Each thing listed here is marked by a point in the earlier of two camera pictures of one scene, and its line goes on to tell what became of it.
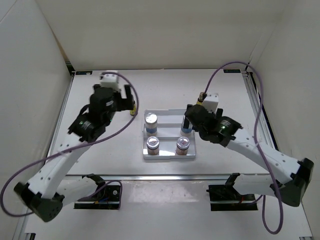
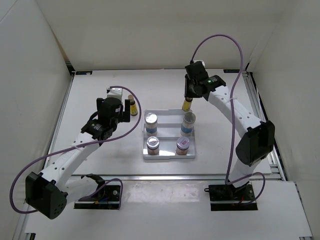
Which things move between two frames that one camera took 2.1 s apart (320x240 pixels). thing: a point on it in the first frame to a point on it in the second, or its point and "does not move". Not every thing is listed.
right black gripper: x=218 y=114 to x=188 y=93
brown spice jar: x=182 y=145 does not move
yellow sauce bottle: x=201 y=97 to x=186 y=104
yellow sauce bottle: x=133 y=112 does not move
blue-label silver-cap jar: x=151 y=120 does not move
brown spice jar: x=152 y=143 does not move
